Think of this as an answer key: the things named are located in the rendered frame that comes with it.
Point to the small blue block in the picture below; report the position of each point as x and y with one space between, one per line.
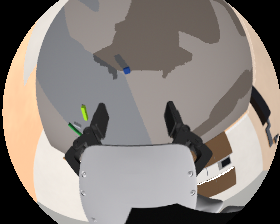
126 70

